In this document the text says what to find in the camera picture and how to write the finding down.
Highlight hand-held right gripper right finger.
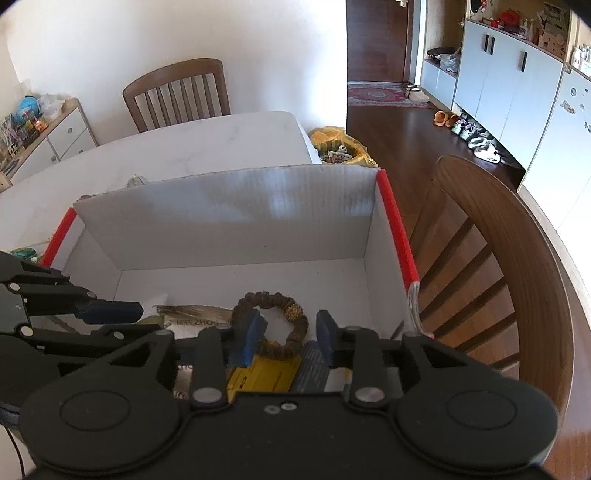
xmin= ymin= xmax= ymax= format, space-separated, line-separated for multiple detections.
xmin=316 ymin=310 xmax=465 ymax=409

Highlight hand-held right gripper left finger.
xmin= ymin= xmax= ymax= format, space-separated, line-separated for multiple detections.
xmin=99 ymin=310 xmax=267 ymax=409

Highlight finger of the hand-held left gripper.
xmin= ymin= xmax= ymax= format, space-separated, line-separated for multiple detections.
xmin=16 ymin=323 xmax=162 ymax=358
xmin=0 ymin=251 xmax=143 ymax=324

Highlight grey and white packet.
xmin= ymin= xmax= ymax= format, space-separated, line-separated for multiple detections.
xmin=291 ymin=340 xmax=354 ymax=394

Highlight small yellow box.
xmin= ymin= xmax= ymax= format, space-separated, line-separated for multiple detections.
xmin=226 ymin=354 xmax=304 ymax=394

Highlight brown bead bracelet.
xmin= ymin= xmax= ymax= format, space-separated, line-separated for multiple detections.
xmin=231 ymin=291 xmax=309 ymax=358

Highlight crinkled white snack packet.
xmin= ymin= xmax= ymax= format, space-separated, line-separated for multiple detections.
xmin=139 ymin=302 xmax=234 ymax=402

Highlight red cardboard shoebox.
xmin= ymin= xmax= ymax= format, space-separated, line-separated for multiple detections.
xmin=39 ymin=165 xmax=437 ymax=398

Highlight white sideboard with wooden top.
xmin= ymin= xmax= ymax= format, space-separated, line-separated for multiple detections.
xmin=0 ymin=98 xmax=99 ymax=186

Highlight yellow plastic bag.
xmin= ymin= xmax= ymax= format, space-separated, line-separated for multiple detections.
xmin=308 ymin=126 xmax=379 ymax=168

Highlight small toys on sideboard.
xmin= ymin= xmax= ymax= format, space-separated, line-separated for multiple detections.
xmin=0 ymin=115 xmax=49 ymax=162

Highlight clear plastic bag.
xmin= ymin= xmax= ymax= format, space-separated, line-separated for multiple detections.
xmin=39 ymin=93 xmax=66 ymax=119

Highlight curved-back wooden chair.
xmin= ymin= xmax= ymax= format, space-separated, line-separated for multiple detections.
xmin=410 ymin=154 xmax=578 ymax=411

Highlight blue globe toy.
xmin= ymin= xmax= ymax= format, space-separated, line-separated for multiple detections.
xmin=15 ymin=95 xmax=40 ymax=123

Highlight slatted wooden chair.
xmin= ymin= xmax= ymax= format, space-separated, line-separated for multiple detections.
xmin=122 ymin=58 xmax=232 ymax=134

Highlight red patterned rug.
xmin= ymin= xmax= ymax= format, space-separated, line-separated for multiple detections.
xmin=347 ymin=82 xmax=435 ymax=110

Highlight row of shoes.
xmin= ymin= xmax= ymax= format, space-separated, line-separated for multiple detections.
xmin=450 ymin=115 xmax=505 ymax=163

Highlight dark brown door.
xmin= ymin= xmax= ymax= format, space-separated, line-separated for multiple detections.
xmin=346 ymin=0 xmax=410 ymax=84

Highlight grey plastic bag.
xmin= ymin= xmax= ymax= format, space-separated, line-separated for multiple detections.
xmin=436 ymin=48 xmax=462 ymax=75

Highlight brown cardboard box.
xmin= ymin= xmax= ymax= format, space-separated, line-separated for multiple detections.
xmin=538 ymin=28 xmax=570 ymax=59

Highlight thin black cable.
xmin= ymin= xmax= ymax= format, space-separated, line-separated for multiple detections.
xmin=4 ymin=422 xmax=27 ymax=479

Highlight large white wall cabinet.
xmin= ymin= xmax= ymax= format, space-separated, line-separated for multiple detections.
xmin=419 ymin=0 xmax=591 ymax=250

